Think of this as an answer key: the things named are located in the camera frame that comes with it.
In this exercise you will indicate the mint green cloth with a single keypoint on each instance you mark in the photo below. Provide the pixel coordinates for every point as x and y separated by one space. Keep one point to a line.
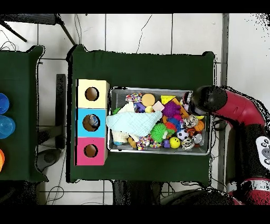
135 123

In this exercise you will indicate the clear plastic wrapper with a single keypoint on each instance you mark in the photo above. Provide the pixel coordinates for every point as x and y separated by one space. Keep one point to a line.
94 122

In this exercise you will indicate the clear mesh bin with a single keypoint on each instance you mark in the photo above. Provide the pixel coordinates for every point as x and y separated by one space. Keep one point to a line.
120 96

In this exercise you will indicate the wooden three-hole sorting box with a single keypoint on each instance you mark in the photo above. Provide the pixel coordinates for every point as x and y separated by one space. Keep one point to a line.
84 122

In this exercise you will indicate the purple spiky ball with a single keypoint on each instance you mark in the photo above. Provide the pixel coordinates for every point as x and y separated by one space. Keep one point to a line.
171 110

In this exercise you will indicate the crushed silver can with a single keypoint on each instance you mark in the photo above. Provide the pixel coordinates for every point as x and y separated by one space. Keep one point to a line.
190 122

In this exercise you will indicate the wooden cube block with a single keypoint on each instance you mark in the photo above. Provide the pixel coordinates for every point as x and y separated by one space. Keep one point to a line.
158 106

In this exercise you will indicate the orange round disc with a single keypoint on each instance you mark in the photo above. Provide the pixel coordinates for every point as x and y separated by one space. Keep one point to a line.
148 99

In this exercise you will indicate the green spiky ball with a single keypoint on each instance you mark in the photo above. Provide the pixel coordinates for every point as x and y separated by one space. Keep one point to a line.
159 132

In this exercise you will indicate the yellow smiley face ball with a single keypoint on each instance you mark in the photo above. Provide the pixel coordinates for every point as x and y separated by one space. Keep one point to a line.
174 143

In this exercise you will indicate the cream knitted cloth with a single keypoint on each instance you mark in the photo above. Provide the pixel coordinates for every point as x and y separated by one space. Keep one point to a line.
128 108

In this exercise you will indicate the dark green table cloth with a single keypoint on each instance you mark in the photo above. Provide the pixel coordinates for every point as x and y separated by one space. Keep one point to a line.
126 69

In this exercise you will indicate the dark green side-table cloth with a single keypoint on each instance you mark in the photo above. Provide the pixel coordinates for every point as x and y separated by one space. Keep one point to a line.
21 84

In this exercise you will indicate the black tripod stand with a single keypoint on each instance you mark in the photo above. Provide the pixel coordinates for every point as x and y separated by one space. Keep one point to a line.
33 18

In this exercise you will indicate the light blue plastic cup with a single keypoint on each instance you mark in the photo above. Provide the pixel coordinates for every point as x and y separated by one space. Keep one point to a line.
6 127

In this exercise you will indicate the dark blue plastic cup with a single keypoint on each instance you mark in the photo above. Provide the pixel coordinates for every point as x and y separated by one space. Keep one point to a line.
3 104

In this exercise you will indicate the orange plastic cup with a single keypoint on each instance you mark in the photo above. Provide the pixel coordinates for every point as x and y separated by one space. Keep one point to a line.
1 159

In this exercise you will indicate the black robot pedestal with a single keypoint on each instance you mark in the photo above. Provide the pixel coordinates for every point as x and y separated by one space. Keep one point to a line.
139 194

